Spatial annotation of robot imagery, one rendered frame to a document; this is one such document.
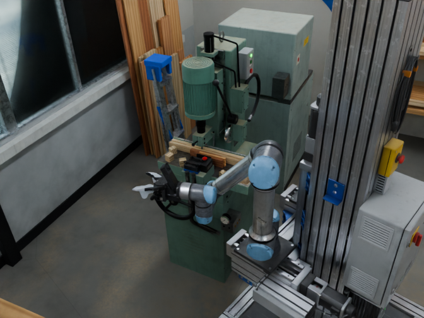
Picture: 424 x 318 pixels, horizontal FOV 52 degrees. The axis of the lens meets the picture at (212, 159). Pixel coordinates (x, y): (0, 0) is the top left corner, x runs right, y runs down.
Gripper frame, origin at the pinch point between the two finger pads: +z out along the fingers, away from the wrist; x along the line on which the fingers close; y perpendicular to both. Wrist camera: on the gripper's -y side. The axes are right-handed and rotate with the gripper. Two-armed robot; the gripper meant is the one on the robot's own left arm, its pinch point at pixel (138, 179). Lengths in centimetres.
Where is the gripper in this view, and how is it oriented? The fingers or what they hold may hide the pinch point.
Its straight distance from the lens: 194.1
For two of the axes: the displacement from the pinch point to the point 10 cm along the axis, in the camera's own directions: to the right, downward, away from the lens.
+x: 2.7, -4.4, 8.6
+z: -9.6, -1.3, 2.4
